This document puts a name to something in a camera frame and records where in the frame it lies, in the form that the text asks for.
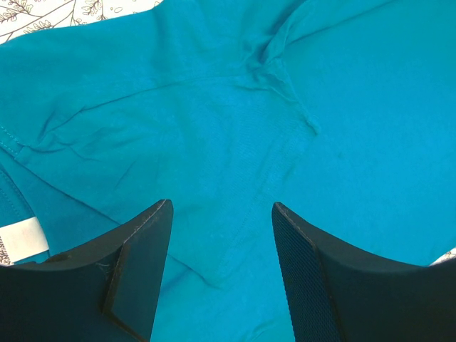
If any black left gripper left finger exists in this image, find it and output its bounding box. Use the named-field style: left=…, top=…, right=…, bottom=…
left=1, top=199, right=173, bottom=341

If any blue t shirt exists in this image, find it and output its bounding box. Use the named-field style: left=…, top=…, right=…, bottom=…
left=0, top=0, right=456, bottom=342

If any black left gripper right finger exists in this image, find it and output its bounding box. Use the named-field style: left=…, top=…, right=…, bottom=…
left=271, top=202, right=455, bottom=341

